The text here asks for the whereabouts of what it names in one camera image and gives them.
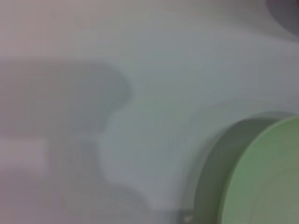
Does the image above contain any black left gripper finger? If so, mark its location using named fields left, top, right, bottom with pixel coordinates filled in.
left=176, top=209, right=196, bottom=224

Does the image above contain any green plastic plate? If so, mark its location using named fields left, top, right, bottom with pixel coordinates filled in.
left=193, top=113, right=299, bottom=224

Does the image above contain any purple plastic plate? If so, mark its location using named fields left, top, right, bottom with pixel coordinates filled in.
left=265, top=0, right=299, bottom=38

